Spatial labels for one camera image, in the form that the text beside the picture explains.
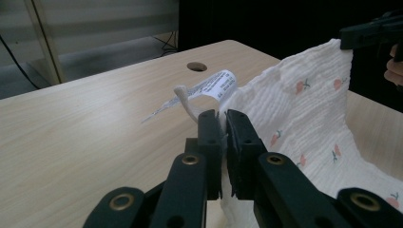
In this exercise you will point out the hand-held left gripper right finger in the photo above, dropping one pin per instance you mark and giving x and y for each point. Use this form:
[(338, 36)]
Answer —
[(242, 152)]

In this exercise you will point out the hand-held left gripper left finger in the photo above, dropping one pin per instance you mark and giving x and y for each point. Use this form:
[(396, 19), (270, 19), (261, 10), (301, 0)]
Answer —
[(210, 148)]

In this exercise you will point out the white cloth with pink prints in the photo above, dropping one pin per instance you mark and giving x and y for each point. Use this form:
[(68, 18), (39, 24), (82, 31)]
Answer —
[(304, 126)]

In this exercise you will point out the dark curtain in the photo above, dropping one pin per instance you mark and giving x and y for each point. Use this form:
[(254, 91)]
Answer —
[(285, 22)]

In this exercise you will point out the beige vertical wall strip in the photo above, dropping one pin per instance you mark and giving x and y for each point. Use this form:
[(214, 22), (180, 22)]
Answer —
[(44, 41)]

